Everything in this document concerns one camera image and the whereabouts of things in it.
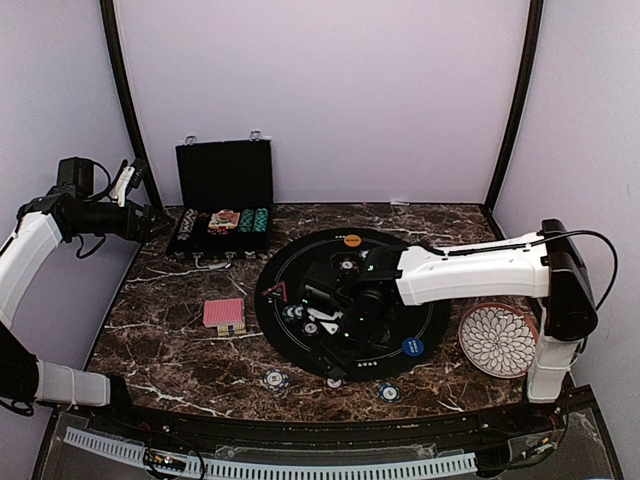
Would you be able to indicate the red triangle dealer marker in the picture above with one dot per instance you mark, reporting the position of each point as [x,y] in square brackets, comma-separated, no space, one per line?
[277,292]

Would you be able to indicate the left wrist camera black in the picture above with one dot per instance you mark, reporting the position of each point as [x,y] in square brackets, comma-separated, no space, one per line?
[77,174]

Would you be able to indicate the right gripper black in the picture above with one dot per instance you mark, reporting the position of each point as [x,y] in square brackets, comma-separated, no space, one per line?
[343,354]

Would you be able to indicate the card box in case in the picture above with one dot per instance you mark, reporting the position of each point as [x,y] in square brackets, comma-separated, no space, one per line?
[223,222]

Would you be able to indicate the teal chips in case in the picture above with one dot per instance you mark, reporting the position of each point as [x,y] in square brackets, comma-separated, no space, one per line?
[254,220]

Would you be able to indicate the white cable duct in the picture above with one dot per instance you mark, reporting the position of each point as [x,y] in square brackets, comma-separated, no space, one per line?
[266,464]

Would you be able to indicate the black white chips in case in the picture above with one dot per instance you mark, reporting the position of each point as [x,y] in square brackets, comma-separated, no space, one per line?
[187,224]

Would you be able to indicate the orange big blind button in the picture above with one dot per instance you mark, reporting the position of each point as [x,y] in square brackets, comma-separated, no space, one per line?
[352,240]

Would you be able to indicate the red playing card deck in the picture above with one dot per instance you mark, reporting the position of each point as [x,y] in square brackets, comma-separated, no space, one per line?
[224,313]

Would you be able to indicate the blue green chip stack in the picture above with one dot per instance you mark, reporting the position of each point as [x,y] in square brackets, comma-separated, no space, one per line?
[388,392]

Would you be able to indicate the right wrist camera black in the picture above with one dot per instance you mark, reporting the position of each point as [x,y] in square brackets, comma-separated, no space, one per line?
[318,287]

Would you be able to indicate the floral patterned ceramic plate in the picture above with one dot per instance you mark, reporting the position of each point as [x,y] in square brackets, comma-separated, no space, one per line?
[498,339]

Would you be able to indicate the blue small blind button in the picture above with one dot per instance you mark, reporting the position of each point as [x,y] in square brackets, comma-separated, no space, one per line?
[413,347]

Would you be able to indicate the black poker chip case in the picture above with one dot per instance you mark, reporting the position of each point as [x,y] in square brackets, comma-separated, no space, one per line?
[230,174]

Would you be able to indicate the round black poker mat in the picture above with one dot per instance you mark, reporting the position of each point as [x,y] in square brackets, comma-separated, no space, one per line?
[428,322]

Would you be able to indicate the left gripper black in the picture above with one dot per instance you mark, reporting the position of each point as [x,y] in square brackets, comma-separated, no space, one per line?
[142,233]

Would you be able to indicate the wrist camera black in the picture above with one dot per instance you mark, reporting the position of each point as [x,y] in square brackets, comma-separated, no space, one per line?
[318,287]
[77,174]

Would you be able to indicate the blue white chip stack left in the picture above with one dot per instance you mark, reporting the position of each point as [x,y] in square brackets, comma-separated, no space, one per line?
[276,382]

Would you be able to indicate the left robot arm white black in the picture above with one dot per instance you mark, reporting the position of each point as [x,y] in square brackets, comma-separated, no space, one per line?
[70,209]

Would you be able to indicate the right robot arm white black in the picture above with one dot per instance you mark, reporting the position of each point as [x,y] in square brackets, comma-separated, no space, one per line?
[543,265]

